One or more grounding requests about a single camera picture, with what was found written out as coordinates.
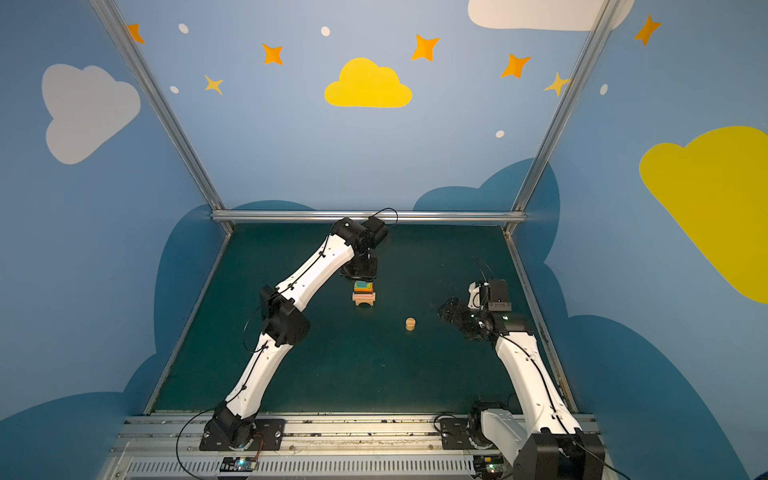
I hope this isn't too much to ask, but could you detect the pink wood block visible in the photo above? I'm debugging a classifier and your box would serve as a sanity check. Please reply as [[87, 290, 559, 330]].
[[352, 293, 376, 303]]

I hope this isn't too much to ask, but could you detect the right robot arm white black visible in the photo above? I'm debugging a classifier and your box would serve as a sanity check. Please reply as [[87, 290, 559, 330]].
[[438, 279, 608, 479]]

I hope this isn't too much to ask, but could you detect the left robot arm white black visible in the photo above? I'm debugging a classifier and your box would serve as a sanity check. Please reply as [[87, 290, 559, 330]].
[[200, 215, 388, 451]]

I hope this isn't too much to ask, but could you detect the right green circuit board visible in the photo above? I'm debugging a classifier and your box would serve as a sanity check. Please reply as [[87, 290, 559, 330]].
[[472, 456, 509, 480]]

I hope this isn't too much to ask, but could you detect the green circuit board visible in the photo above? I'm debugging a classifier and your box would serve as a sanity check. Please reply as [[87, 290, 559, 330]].
[[219, 457, 259, 474], [472, 456, 509, 480]]

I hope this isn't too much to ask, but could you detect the left green circuit board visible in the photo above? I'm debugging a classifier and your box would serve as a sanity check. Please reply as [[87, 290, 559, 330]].
[[219, 457, 259, 474]]

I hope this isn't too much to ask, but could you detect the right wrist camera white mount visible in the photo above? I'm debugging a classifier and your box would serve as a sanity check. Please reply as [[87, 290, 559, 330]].
[[468, 282, 482, 310]]

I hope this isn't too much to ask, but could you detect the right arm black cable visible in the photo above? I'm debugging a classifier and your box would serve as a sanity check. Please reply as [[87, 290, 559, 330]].
[[470, 256, 631, 480]]

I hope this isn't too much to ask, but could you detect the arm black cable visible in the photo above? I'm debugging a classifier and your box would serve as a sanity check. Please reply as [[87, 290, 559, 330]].
[[175, 207, 400, 480], [470, 256, 631, 480]]

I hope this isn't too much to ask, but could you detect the right side floor rail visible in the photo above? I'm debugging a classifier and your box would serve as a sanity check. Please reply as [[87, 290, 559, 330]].
[[503, 230, 576, 409]]

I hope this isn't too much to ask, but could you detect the floor rail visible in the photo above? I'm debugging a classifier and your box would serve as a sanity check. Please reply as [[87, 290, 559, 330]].
[[503, 230, 576, 409], [126, 225, 231, 415]]

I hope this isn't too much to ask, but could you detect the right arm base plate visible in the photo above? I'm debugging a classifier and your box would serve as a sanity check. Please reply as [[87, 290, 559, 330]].
[[433, 415, 500, 451]]

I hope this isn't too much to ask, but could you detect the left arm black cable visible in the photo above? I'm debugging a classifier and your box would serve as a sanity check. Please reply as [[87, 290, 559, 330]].
[[175, 207, 400, 480]]

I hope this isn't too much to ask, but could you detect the back horizontal aluminium rail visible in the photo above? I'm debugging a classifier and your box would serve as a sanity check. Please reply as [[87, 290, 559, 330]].
[[211, 208, 526, 224]]

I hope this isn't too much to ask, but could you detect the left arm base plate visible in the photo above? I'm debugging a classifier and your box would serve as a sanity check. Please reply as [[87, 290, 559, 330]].
[[199, 418, 286, 452]]

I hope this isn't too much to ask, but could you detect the left side floor rail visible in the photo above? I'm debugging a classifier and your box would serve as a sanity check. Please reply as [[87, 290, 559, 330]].
[[126, 225, 231, 415]]

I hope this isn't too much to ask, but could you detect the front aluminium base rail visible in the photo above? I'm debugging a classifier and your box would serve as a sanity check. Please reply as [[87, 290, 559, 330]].
[[99, 412, 501, 479]]

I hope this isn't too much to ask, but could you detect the right corner aluminium post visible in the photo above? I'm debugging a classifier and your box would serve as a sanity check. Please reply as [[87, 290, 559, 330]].
[[511, 0, 621, 216]]

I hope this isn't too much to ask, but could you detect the corner aluminium post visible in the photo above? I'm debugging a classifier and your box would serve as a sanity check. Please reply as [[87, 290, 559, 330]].
[[90, 0, 225, 213], [511, 0, 621, 216]]

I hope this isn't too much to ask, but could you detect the left corner aluminium post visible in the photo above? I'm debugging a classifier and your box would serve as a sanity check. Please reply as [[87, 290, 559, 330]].
[[90, 0, 225, 213]]

